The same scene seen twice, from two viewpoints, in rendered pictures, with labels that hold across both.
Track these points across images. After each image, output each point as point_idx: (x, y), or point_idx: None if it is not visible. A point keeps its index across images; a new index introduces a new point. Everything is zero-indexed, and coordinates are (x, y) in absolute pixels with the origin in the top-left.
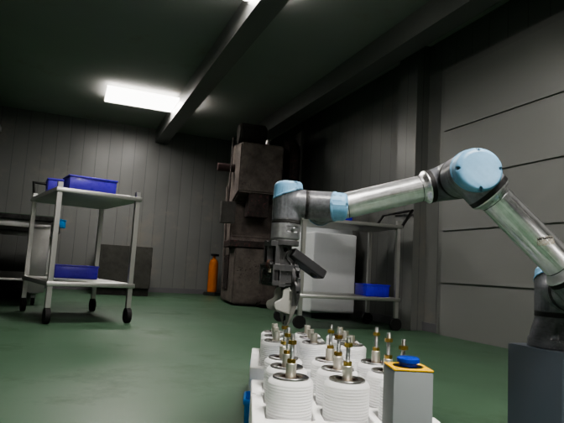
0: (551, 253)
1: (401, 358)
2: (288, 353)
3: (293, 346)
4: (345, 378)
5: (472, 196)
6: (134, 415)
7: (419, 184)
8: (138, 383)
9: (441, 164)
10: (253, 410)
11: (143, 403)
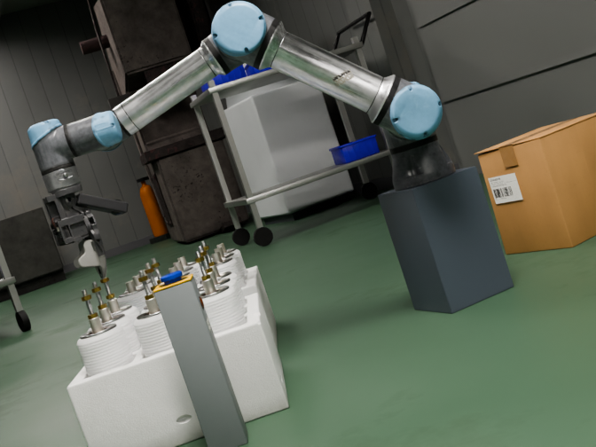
0: (354, 90)
1: (161, 278)
2: (103, 308)
3: (88, 301)
4: (151, 312)
5: (247, 59)
6: (13, 431)
7: (199, 59)
8: (26, 398)
9: None
10: (76, 376)
11: (27, 416)
